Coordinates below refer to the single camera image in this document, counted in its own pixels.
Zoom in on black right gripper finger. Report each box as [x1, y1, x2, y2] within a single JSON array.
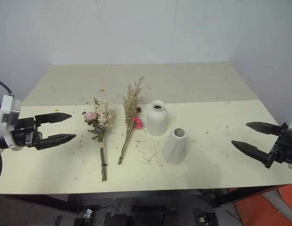
[[246, 121, 288, 137], [231, 140, 274, 166]]

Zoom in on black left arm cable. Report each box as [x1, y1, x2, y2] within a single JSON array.
[[0, 79, 14, 96]]

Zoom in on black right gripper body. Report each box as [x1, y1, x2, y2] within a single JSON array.
[[265, 122, 292, 169]]

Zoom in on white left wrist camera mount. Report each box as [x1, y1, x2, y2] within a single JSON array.
[[0, 95, 22, 152]]

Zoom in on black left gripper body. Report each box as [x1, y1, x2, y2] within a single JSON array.
[[10, 117, 42, 148]]

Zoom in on white round-shouldered ceramic vase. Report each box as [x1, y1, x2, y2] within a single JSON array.
[[146, 99, 168, 137]]

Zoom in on orange floor mat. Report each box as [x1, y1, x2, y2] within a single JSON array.
[[228, 186, 292, 226]]

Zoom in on black metal table frame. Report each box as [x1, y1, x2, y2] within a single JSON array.
[[0, 185, 292, 214]]

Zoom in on white tapered ceramic vase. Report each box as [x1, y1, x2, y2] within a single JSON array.
[[162, 128, 187, 164]]

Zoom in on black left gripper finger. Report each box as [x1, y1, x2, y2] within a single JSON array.
[[33, 113, 73, 128], [33, 133, 77, 151]]

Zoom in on dried bouquet with pink rose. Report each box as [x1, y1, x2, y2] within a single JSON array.
[[83, 97, 116, 182]]

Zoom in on dried bouquet with magenta flower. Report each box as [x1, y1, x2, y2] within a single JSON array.
[[117, 75, 146, 165]]

